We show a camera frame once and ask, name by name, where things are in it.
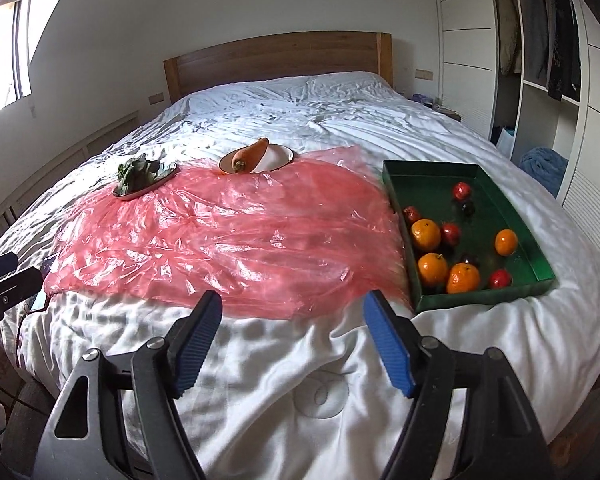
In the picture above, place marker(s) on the wooden headboard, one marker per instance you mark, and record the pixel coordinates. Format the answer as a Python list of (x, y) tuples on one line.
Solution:
[(281, 55)]

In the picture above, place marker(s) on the hanging dark clothes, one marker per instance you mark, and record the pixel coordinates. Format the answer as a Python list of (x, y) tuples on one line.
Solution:
[(552, 47)]

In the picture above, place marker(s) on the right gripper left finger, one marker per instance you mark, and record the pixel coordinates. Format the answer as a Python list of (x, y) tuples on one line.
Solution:
[(85, 438)]

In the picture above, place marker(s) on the wooden nightstand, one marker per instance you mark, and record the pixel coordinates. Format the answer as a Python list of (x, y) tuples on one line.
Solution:
[(446, 112)]

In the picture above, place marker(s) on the small orange mandarin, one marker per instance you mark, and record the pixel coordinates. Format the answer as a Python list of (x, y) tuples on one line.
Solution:
[(506, 242)]

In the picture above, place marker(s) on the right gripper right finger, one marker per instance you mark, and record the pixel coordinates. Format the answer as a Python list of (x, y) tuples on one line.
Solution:
[(500, 437)]

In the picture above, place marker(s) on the red apple tomato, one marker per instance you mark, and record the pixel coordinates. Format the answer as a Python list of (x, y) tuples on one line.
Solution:
[(500, 278)]

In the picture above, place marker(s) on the large orange mandarin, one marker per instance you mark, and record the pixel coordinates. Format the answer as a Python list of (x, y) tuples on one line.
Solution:
[(463, 277)]

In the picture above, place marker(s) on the window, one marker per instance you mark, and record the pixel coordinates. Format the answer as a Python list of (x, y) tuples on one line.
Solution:
[(14, 51)]

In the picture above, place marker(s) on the blue folded towel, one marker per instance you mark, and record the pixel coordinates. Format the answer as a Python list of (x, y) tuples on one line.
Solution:
[(546, 166)]

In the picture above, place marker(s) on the green leafy vegetable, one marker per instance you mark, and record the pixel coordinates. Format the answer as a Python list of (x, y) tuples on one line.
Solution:
[(137, 172)]

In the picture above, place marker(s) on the wall socket plate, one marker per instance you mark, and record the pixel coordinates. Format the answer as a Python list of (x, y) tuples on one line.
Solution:
[(156, 98)]

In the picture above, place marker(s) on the white bed sheet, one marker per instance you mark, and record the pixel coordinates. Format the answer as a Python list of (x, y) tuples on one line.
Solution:
[(308, 398)]

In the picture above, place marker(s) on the white wardrobe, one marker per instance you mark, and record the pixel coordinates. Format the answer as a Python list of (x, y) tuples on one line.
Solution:
[(525, 74)]

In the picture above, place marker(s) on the dark purple plum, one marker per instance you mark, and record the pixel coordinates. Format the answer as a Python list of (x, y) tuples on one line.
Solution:
[(469, 259)]

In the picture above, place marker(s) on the orange carrot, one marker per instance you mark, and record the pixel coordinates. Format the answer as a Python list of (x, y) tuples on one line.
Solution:
[(246, 159)]

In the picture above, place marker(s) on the green rectangular tray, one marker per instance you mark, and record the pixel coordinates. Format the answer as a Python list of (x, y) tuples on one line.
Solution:
[(428, 186)]

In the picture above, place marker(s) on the pink plastic sheet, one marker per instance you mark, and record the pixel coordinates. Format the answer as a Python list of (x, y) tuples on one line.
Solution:
[(303, 240)]

